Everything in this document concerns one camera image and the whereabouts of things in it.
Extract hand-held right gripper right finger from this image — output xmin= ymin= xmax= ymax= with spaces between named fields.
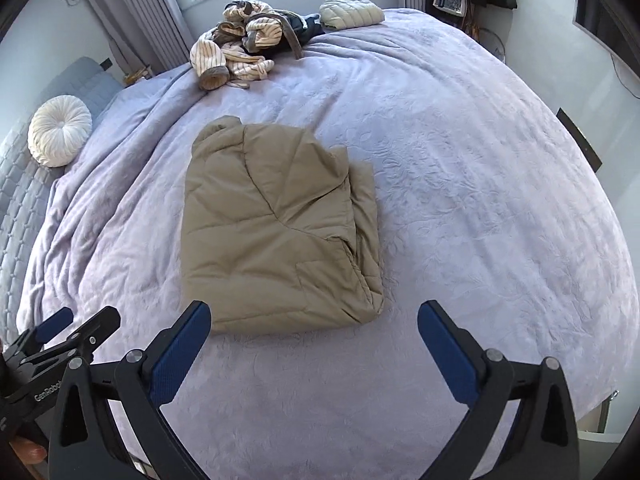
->
xmin=417 ymin=300 xmax=581 ymax=480

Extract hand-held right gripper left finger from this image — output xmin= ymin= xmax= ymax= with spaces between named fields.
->
xmin=47 ymin=300 xmax=212 ymax=480

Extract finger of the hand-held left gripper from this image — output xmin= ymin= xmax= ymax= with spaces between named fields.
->
xmin=20 ymin=306 xmax=122 ymax=378
xmin=2 ymin=306 xmax=74 ymax=361

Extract khaki puffer jacket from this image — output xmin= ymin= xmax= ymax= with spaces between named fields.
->
xmin=180 ymin=115 xmax=386 ymax=336

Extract person's left hand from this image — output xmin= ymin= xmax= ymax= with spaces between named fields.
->
xmin=10 ymin=437 xmax=48 ymax=466

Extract grey quilted headboard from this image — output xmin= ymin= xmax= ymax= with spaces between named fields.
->
xmin=0 ymin=56 xmax=123 ymax=341

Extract lavender fleece blanket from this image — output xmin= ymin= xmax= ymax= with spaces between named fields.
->
xmin=15 ymin=7 xmax=633 ymax=480

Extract round white pleated pillow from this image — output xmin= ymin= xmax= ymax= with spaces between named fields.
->
xmin=27 ymin=96 xmax=94 ymax=168

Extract dark brown board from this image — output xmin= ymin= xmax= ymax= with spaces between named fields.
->
xmin=556 ymin=107 xmax=603 ymax=168

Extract cream striped robe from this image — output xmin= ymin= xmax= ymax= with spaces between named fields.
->
xmin=190 ymin=0 xmax=307 ymax=92

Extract blue white printed box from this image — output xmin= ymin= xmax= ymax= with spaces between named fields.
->
xmin=432 ymin=0 xmax=469 ymax=17

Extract dark navy garment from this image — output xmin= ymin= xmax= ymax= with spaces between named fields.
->
xmin=280 ymin=10 xmax=323 ymax=53

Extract folded pale quilted jacket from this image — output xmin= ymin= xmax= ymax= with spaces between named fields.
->
xmin=319 ymin=0 xmax=386 ymax=31

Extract wall mounted television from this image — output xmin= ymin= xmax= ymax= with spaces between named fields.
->
xmin=572 ymin=0 xmax=640 ymax=98

